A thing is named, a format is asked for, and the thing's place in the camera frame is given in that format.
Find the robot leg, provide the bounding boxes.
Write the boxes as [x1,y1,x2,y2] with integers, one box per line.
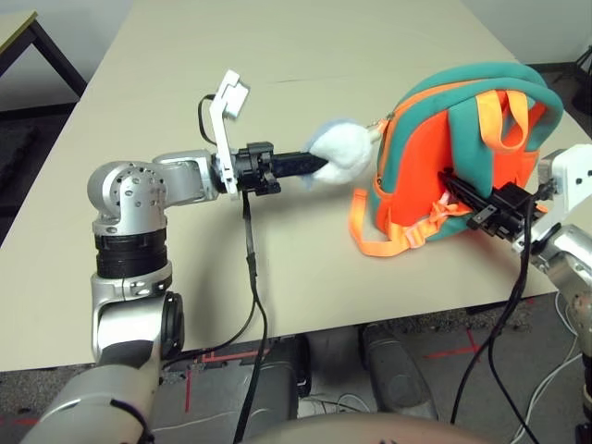
[216,341,312,429]
[360,323,438,420]

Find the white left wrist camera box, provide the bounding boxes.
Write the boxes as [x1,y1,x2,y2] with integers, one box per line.
[205,68,251,195]

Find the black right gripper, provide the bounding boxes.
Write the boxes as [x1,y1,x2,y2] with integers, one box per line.
[437,166,549,241]

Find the robot left leg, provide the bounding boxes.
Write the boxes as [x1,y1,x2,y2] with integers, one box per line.
[216,341,312,429]

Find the dark-framed side table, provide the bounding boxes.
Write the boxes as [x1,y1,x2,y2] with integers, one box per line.
[0,11,89,101]

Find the thick black left wrist cable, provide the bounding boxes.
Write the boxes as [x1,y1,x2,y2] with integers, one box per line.
[233,193,272,444]

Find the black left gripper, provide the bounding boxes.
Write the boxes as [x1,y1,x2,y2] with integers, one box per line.
[230,141,330,198]

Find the teal and orange backpack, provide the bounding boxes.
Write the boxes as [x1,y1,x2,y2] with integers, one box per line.
[349,62,565,258]

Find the thick black wrist cable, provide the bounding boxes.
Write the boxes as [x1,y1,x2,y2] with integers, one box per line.
[233,193,272,444]
[450,203,533,425]

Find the white floor cable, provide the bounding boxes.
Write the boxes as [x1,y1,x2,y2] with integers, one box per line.
[300,392,371,417]
[526,295,592,444]

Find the grey white plush keychain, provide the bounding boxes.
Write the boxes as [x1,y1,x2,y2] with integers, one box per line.
[299,118,385,191]

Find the black tripod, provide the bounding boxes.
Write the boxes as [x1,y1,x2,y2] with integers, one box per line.
[574,43,592,112]

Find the thick black right wrist cable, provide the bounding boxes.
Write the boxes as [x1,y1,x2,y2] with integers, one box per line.
[450,203,533,425]

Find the robot right leg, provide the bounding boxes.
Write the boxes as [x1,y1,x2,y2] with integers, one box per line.
[360,323,438,420]

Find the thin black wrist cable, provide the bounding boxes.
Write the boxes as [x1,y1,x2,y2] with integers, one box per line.
[487,323,540,444]
[161,295,267,364]

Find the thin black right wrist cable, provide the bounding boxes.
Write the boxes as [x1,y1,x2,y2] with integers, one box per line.
[487,323,540,444]

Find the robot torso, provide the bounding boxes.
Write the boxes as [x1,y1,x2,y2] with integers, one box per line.
[244,413,500,444]

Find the thin black left wrist cable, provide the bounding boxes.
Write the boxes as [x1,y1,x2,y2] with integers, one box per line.
[161,295,267,364]

